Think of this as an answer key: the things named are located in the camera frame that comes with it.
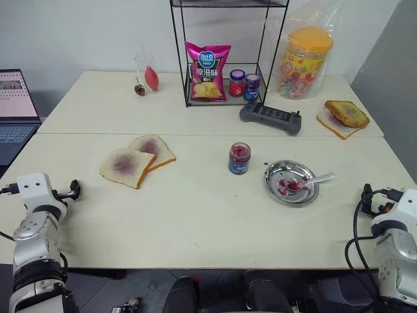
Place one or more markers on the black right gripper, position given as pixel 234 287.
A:
pixel 378 208

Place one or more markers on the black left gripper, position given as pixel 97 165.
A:
pixel 61 196

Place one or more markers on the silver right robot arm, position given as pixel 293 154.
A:
pixel 399 254

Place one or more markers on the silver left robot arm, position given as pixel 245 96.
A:
pixel 36 241

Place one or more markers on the white bread slice with jam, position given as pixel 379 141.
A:
pixel 127 166
pixel 153 148

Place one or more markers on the metal spoon with jam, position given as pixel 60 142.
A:
pixel 306 183

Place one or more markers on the white bread slice with crust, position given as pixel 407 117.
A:
pixel 332 125

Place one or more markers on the toasted bread slice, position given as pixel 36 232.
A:
pixel 347 114

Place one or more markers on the open glass jam jar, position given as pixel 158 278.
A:
pixel 239 158

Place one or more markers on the blue jam jar with lid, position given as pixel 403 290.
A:
pixel 251 87

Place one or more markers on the red jam jar with lid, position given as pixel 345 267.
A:
pixel 236 83

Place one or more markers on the round metal plate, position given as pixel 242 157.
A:
pixel 290 182

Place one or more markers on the open laptop computer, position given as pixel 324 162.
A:
pixel 14 111

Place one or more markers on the small brown pine cone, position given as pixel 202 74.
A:
pixel 140 89

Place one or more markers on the grey handheld remote controller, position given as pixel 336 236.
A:
pixel 270 118

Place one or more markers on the dark rounded shape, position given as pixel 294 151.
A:
pixel 265 290
pixel 182 295

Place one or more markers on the clear plastic cup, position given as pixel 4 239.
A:
pixel 143 65

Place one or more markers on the candy jar with orange lid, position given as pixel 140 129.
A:
pixel 304 62

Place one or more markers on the pink potato chips bag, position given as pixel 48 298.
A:
pixel 208 71

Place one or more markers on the candy jar in bag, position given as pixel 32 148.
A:
pixel 309 19

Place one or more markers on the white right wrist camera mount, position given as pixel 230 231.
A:
pixel 404 203

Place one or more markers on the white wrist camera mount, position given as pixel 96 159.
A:
pixel 404 203
pixel 32 187

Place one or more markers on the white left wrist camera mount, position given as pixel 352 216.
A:
pixel 32 187

